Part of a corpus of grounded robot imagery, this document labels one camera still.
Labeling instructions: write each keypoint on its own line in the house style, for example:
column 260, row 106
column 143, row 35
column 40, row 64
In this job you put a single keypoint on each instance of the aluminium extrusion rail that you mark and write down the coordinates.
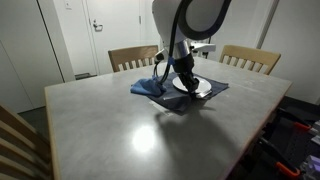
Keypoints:
column 311, row 163

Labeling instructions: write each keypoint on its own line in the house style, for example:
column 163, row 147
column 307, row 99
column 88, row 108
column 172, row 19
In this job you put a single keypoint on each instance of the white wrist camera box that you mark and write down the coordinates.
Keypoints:
column 203, row 47

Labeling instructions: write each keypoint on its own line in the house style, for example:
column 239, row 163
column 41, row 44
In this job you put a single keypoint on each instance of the wooden slat-back chair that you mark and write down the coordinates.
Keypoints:
column 16, row 140
column 250, row 53
column 133, row 53

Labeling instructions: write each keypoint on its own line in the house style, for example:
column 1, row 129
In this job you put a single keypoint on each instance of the light blue microfibre cloth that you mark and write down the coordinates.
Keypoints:
column 146, row 86

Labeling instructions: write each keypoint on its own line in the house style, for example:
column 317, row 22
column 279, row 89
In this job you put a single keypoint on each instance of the dark blue fabric placemat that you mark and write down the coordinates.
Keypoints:
column 173, row 100

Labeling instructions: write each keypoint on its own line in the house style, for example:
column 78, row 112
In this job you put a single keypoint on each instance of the silver metal blocks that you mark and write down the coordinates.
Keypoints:
column 316, row 131

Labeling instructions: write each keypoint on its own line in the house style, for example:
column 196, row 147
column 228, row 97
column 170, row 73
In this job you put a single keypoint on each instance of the small white switch plate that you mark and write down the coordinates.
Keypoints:
column 68, row 4

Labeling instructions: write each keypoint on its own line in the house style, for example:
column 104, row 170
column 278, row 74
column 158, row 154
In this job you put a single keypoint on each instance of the white round plate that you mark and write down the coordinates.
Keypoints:
column 203, row 83

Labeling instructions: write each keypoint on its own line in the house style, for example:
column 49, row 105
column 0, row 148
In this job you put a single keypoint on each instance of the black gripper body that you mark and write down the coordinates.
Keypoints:
column 185, row 71

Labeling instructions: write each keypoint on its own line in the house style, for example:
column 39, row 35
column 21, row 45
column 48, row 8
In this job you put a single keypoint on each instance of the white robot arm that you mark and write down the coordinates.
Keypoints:
column 190, row 20

